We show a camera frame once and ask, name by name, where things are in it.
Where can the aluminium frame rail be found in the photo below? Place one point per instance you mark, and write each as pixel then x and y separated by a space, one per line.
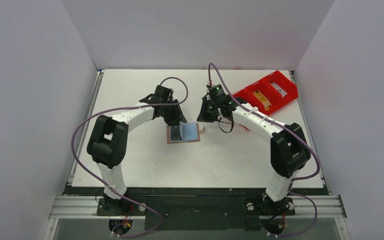
pixel 86 207

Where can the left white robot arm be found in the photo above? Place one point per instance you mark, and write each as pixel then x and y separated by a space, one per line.
pixel 107 144

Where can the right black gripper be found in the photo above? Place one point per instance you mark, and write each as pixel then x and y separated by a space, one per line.
pixel 207 110

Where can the brown leather card holder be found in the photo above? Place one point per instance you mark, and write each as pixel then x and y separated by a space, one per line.
pixel 191 133

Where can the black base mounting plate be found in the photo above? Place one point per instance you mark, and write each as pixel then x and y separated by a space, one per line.
pixel 197 209

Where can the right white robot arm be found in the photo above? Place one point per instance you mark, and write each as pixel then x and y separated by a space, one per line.
pixel 288 154

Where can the red three-compartment bin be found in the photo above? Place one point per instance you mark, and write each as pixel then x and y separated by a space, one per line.
pixel 263 85

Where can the dark grey card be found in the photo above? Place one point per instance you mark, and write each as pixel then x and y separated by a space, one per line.
pixel 175 133

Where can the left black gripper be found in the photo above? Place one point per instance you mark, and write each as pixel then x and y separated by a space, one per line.
pixel 176 118

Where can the white patterned card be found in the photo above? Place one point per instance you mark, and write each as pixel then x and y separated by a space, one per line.
pixel 279 89

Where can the yellow card in bin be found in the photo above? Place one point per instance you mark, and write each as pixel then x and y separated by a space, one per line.
pixel 264 101

